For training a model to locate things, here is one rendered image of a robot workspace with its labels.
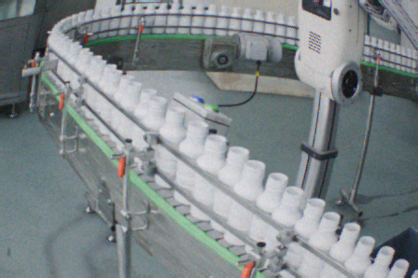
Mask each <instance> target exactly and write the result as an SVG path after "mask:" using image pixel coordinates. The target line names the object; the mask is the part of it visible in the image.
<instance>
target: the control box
mask: <svg viewBox="0 0 418 278"><path fill-rule="evenodd" d="M169 107H180V108H183V109H185V110H186V111H185V114H186V115H185V122H184V126H185V127H187V126H188V123H189V122H190V121H191V120H199V121H200V122H204V123H206V124H207V125H208V126H207V129H208V131H207V136H209V129H217V135H219V136H223V137H225V135H226V132H228V130H229V127H230V124H231V123H232V119H231V118H230V117H228V116H225V115H223V114H222V113H220V112H219V111H215V110H213V108H210V107H208V106H207V105H206V102H200V101H198V100H196V99H194V98H192V96H187V95H184V94H181V93H180V92H179V93H178V92H176V93H175V95H174V98H173V99H172V101H171V103H170V106H169Z"/></svg>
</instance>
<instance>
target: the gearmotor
mask: <svg viewBox="0 0 418 278"><path fill-rule="evenodd" d="M282 51H283V48H282V45H281V43H280V42H279V40H278V39H276V38H270V37H268V36H260V35H252V34H233V35H232V37H231V38H230V39H229V38H223V37H209V38H205V42H204V49H203V55H202V70H203V71H204V72H207V71H217V72H226V73H233V71H234V65H235V60H251V61H257V62H256V64H257V65H258V66H257V77H256V84H255V88H254V93H253V95H252V96H251V97H250V98H249V99H248V100H246V101H245V102H241V103H238V104H219V105H218V106H235V105H239V104H245V103H247V102H249V101H250V100H251V99H252V98H253V97H254V95H255V94H256V92H257V84H258V76H259V70H258V68H259V65H260V64H261V62H268V63H279V62H280V61H281V59H282V56H283V54H282Z"/></svg>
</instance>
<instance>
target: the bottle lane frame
mask: <svg viewBox="0 0 418 278"><path fill-rule="evenodd" d="M51 83H52V82H49V79H47V78H46V77H44V80H43V85H44V90H45V91H46V92H47V103H48V104H49V105H46V107H45V119H43V118H42V117H41V115H40V117H41V123H42V124H43V125H44V126H43V127H44V128H45V130H47V132H48V134H49V135H50V136H51V139H52V141H53V142H54V143H55V144H56V146H57V147H58V148H59V150H60V148H61V141H60V135H61V134H62V121H63V109H60V99H61V96H57V97H55V93H56V92H58V91H57V88H55V87H54V85H52V84H51ZM76 126H78V128H77V137H75V139H70V140H68V141H67V143H66V151H70V150H73V149H75V140H77V151H75V152H74V153H69V154H67V155H66V157H65V158H66V159H67V162H68V163H69V164H70V166H71V167H72V168H73V169H74V170H75V171H76V173H77V175H78V176H79V178H80V179H81V180H82V181H83V183H84V184H85V185H86V187H87V188H88V189H89V191H90V192H91V193H92V194H93V195H94V197H95V198H96V200H97V201H98V196H97V190H98V187H97V184H98V183H99V182H100V181H101V182H102V183H103V184H104V185H105V187H106V188H107V189H108V190H109V191H110V192H111V193H112V195H113V199H114V204H115V209H114V213H115V217H114V219H115V220H116V221H117V222H118V224H119V225H120V226H121V225H123V224H122V220H123V217H122V215H121V214H120V210H122V209H123V208H122V203H123V199H122V194H123V187H122V184H123V177H118V160H111V159H110V155H111V154H116V153H115V152H114V151H113V150H112V148H110V147H109V146H108V145H107V144H106V143H105V141H103V140H102V139H101V137H100V136H99V135H98V134H96V132H95V131H94V130H93V129H92V127H91V126H89V125H88V124H87V122H86V121H84V119H83V118H82V117H81V116H80V115H79V114H78V112H77V111H76V109H75V108H74V109H73V107H72V106H71V105H70V104H69V103H68V102H67V114H66V132H65V135H66V137H70V136H74V135H75V131H76ZM129 197H130V203H129V207H130V211H131V212H132V213H139V212H144V202H145V200H146V201H147V202H148V203H150V205H149V212H148V214H144V215H145V216H146V217H147V218H148V229H143V230H141V231H139V230H137V231H134V232H133V234H132V235H131V237H132V238H133V239H134V240H135V241H136V242H137V243H138V244H140V245H141V246H142V248H143V249H144V250H145V251H147V252H148V253H149V254H150V255H151V256H152V257H153V258H154V259H155V260H156V261H157V262H159V263H160V264H161V266H162V267H163V268H164V269H165V270H167V271H168V272H169V273H170V274H171V275H172V276H174V277H175V278H241V275H242V270H243V269H244V266H241V267H237V268H235V267H234V262H236V261H239V260H242V259H241V256H242V255H241V256H236V255H235V254H232V252H231V251H230V247H224V246H223V245H222V244H221V243H218V240H220V239H218V240H215V239H214V238H211V237H210V236H209V235H208V234H207V232H209V231H206V232H204V231H202V230H201V229H200V228H199V227H198V226H197V223H193V222H191V221H189V220H188V219H186V215H182V214H181V213H179V212H178V211H177V210H176V207H173V206H172V205H170V204H169V203H168V202H167V201H166V199H163V198H162V197H161V196H160V194H159V193H158V192H157V190H154V189H153V188H151V187H150V186H149V185H148V183H145V182H144V181H143V180H142V179H141V178H140V174H136V173H135V172H134V171H133V170H132V168H131V176H130V194H129ZM144 199H145V200H144ZM144 215H134V216H133V219H132V223H131V227H132V229H133V228H136V229H138V228H141V227H143V226H144V222H143V219H144Z"/></svg>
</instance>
